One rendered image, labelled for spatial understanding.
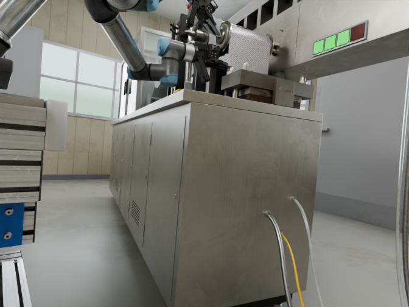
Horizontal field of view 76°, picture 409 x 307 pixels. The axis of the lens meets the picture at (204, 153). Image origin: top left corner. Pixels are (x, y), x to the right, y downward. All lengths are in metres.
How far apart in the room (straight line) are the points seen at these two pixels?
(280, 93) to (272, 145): 0.23
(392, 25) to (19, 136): 1.11
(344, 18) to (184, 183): 0.91
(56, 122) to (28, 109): 0.05
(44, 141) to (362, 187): 3.25
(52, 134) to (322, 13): 1.19
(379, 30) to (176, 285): 1.14
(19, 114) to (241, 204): 0.77
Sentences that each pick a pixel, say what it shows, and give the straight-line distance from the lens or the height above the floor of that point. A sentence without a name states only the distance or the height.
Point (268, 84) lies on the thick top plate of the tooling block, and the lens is 1.17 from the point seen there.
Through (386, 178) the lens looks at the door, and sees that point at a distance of 3.38.
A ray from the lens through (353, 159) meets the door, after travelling 3.48.
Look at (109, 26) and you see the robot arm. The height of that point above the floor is 1.08.
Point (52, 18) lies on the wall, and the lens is 4.86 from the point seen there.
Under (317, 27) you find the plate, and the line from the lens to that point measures 1.39.
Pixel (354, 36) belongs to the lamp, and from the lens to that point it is 1.23.
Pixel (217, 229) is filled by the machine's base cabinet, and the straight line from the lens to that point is 1.01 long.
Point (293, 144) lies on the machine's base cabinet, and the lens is 1.16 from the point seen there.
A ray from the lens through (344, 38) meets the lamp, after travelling 1.26.
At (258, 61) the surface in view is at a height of 1.15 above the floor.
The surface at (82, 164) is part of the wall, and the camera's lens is 4.68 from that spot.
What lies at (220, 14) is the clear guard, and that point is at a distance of 2.26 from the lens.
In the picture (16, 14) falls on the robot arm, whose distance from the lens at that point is 1.23.
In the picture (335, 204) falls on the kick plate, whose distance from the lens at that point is 3.58.
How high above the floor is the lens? 0.72
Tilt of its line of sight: 2 degrees down
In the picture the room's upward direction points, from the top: 5 degrees clockwise
